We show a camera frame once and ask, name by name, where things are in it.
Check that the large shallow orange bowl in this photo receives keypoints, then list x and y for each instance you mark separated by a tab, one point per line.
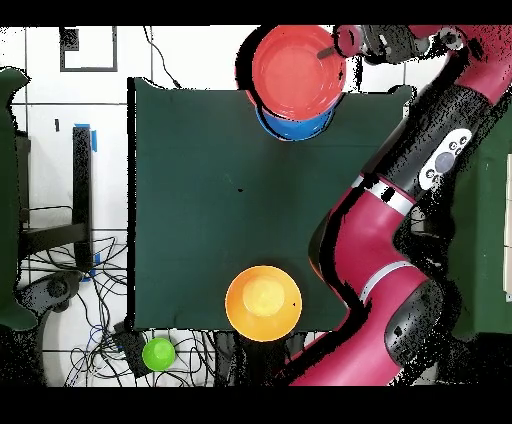
296	72

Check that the large blue bowl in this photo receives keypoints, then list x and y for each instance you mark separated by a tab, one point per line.
296	130

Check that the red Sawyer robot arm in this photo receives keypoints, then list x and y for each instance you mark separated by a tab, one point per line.
368	240

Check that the dark green table cloth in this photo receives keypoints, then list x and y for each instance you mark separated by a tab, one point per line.
220	200

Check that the blue tape strip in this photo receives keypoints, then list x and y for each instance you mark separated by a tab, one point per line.
94	140

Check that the neighbouring green table cloth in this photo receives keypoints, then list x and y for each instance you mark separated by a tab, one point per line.
480	260
8	200

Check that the black square floor marker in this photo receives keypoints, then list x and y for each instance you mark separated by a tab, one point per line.
68	40

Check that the large yellow bowl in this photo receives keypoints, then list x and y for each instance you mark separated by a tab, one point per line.
264	304

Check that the green cup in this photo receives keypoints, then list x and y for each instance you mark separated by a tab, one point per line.
158	355

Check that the black stand base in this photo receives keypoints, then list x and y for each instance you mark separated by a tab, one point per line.
56	288

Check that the black table frame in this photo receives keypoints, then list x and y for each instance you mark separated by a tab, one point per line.
82	180

